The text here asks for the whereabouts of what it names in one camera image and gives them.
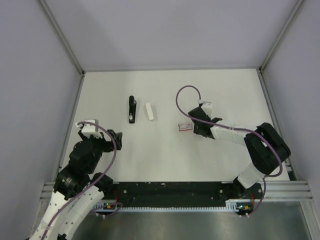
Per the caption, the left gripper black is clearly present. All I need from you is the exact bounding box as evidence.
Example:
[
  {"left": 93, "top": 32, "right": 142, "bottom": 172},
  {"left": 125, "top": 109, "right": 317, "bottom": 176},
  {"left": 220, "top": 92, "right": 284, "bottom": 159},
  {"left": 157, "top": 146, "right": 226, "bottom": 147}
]
[{"left": 79, "top": 128, "right": 122, "bottom": 174}]

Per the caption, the red white staple box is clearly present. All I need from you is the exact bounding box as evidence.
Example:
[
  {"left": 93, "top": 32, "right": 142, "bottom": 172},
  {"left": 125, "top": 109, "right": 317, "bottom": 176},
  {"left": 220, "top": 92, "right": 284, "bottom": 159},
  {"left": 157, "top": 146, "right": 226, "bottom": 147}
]
[{"left": 178, "top": 123, "right": 193, "bottom": 132}]

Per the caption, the black stapler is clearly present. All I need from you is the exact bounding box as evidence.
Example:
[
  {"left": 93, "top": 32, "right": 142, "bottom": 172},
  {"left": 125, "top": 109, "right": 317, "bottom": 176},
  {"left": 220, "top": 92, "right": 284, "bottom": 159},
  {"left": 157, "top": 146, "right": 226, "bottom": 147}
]
[{"left": 128, "top": 95, "right": 137, "bottom": 124}]

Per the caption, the white stapler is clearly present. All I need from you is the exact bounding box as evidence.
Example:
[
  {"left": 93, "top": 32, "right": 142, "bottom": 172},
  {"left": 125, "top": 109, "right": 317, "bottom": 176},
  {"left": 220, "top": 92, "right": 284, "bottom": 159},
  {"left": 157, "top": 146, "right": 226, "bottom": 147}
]
[{"left": 145, "top": 102, "right": 155, "bottom": 122}]

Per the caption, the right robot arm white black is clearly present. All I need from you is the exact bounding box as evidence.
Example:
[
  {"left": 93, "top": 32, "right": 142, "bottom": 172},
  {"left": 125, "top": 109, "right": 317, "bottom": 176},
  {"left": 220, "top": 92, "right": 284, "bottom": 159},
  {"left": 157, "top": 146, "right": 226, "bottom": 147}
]
[{"left": 188, "top": 105, "right": 291, "bottom": 198}]

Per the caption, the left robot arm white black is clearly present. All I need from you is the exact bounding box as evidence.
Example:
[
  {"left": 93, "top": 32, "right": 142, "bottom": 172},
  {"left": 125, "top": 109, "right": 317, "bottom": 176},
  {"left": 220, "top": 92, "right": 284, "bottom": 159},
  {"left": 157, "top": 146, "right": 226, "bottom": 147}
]
[{"left": 30, "top": 125, "right": 123, "bottom": 240}]

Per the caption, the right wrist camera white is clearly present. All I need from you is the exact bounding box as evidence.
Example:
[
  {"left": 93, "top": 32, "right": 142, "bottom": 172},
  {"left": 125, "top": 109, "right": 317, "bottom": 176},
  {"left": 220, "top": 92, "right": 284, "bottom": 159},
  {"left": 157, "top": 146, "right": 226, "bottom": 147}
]
[{"left": 198, "top": 99, "right": 213, "bottom": 119}]

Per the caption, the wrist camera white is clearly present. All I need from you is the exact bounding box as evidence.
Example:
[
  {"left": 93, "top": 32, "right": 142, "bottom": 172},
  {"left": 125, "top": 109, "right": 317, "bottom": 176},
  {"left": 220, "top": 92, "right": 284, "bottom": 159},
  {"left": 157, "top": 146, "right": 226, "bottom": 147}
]
[
  {"left": 75, "top": 119, "right": 101, "bottom": 139},
  {"left": 198, "top": 99, "right": 213, "bottom": 119}
]

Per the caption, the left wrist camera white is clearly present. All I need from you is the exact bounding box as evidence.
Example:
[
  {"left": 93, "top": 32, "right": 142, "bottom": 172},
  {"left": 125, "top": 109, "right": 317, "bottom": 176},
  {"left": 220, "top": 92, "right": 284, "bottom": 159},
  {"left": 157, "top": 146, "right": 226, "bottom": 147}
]
[{"left": 75, "top": 119, "right": 101, "bottom": 139}]

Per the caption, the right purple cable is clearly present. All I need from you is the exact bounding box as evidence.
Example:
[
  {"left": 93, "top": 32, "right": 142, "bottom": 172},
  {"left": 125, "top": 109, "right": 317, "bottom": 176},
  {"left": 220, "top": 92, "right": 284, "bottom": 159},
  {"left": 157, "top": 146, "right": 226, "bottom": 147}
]
[{"left": 175, "top": 85, "right": 286, "bottom": 217}]

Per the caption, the purple cable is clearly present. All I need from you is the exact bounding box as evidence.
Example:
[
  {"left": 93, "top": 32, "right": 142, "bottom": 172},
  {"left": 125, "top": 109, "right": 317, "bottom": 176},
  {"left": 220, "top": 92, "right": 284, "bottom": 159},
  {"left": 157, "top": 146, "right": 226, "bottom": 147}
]
[
  {"left": 175, "top": 85, "right": 286, "bottom": 217},
  {"left": 39, "top": 121, "right": 124, "bottom": 238}
]

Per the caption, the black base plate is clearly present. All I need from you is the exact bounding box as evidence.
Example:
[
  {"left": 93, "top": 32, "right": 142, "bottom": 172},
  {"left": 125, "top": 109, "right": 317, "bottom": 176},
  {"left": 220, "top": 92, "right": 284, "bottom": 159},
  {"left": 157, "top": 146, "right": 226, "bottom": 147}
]
[{"left": 104, "top": 181, "right": 262, "bottom": 208}]

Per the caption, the grey slotted cable duct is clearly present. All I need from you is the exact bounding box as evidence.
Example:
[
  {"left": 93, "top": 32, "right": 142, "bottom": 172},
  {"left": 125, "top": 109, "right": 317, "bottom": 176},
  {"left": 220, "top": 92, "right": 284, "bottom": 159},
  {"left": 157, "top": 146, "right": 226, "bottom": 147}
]
[{"left": 92, "top": 201, "right": 253, "bottom": 213}]

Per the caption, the aluminium frame rail front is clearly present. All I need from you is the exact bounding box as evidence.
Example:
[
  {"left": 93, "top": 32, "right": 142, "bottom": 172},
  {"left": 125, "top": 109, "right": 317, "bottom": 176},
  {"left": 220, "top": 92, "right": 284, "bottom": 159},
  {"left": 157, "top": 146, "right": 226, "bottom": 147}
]
[{"left": 263, "top": 180, "right": 313, "bottom": 202}]

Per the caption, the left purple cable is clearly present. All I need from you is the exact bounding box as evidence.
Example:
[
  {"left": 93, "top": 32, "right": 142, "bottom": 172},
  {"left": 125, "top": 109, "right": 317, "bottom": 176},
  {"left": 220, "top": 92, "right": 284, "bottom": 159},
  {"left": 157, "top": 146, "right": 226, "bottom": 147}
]
[{"left": 39, "top": 121, "right": 124, "bottom": 238}]

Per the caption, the left aluminium corner post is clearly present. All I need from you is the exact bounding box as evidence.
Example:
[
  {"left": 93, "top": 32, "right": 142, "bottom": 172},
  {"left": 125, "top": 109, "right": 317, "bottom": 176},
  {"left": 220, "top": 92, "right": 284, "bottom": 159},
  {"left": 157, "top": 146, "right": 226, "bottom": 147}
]
[{"left": 36, "top": 0, "right": 85, "bottom": 76}]

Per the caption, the aluminium corner post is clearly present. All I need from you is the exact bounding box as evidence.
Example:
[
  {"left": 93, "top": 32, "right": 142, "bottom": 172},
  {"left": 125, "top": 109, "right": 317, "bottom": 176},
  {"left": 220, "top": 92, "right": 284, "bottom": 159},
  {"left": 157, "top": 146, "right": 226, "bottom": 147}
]
[
  {"left": 36, "top": 0, "right": 85, "bottom": 76},
  {"left": 258, "top": 0, "right": 307, "bottom": 74}
]

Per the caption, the right aluminium corner post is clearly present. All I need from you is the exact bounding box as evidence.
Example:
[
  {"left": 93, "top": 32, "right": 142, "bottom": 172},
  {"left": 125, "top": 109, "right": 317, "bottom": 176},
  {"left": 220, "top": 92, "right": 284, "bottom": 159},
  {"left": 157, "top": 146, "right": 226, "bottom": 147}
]
[{"left": 258, "top": 0, "right": 307, "bottom": 74}]

